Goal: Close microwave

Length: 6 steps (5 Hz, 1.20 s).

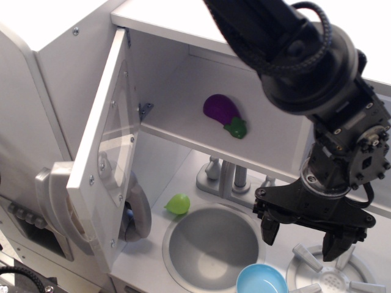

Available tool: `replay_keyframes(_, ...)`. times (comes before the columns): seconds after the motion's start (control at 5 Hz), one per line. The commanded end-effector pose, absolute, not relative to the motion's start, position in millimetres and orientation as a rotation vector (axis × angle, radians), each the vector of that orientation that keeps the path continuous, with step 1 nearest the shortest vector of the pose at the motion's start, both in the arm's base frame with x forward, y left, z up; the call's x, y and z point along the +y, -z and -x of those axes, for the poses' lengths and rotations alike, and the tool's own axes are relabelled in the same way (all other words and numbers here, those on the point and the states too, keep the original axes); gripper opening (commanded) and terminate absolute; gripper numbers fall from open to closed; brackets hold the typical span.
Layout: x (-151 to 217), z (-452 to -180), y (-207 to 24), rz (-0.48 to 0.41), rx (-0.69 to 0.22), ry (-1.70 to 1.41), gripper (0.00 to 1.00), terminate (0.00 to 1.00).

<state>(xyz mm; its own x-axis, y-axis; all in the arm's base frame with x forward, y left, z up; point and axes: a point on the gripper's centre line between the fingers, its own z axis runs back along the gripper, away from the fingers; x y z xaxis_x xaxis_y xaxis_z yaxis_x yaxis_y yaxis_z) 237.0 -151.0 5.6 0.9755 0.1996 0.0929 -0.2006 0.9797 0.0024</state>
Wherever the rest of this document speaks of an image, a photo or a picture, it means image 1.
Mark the green toy pear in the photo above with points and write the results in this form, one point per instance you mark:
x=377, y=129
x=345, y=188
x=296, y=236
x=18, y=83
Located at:
x=179, y=204

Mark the white microwave door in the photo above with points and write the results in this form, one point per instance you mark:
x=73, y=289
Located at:
x=101, y=172

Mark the white toy kitchen cabinet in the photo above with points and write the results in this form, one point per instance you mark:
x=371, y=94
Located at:
x=176, y=68

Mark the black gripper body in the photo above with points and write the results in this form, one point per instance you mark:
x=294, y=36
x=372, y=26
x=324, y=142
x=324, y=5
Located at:
x=297, y=204

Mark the blue plastic bowl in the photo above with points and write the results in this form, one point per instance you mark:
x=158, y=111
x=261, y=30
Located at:
x=260, y=278

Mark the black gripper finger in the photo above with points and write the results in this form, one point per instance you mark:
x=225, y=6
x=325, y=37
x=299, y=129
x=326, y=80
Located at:
x=269, y=229
x=336, y=244

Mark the black base with screw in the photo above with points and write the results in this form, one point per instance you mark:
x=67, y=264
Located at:
x=21, y=279

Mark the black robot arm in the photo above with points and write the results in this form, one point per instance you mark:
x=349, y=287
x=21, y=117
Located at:
x=309, y=67

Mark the grey toy stove burner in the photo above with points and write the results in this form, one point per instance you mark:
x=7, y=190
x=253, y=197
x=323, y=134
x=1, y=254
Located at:
x=307, y=272

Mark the grey ice dispenser panel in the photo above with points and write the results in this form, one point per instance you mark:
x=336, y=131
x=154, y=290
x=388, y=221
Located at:
x=24, y=226

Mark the grey fridge door handle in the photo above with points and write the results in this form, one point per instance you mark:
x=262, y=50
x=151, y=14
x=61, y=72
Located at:
x=50, y=187

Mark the grey toy sink bowl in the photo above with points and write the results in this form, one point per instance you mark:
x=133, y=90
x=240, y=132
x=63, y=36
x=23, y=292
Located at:
x=206, y=249

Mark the purple toy eggplant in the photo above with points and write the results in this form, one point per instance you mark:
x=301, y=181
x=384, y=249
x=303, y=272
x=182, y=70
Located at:
x=222, y=109

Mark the grey toy faucet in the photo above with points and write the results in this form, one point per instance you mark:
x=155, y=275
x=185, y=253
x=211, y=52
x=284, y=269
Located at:
x=231, y=182

